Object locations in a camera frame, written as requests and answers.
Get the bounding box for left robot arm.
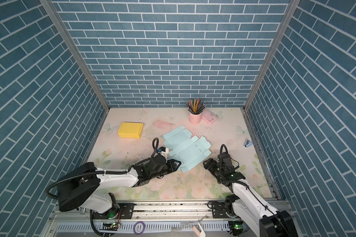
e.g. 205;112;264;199
45;154;182;213

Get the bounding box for yellow paper box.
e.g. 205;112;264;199
118;122;143;139

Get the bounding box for light blue paper box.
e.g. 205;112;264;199
162;126;212;172

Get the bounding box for pink flat paper box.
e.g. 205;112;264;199
201;109;218;125

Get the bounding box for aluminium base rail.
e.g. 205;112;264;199
41;200;255;237

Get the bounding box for white pink clip tool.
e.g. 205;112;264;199
192;221;206;237

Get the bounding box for aluminium corner post right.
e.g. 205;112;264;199
243;0;300;111

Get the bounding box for aluminium corner post left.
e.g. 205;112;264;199
40;0;110;112

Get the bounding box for pink metal pencil cup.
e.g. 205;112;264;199
188;113;201;124

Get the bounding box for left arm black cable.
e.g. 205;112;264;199
45;137;161;199

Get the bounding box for purple tape ring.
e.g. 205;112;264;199
133;221;146;236

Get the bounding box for coloured pencils bundle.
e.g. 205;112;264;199
186;98;206;115

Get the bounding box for aluminium corner post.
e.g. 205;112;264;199
40;0;110;112
243;0;300;111

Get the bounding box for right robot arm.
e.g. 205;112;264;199
203;158;298;237

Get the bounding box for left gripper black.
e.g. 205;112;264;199
150;158;183;179

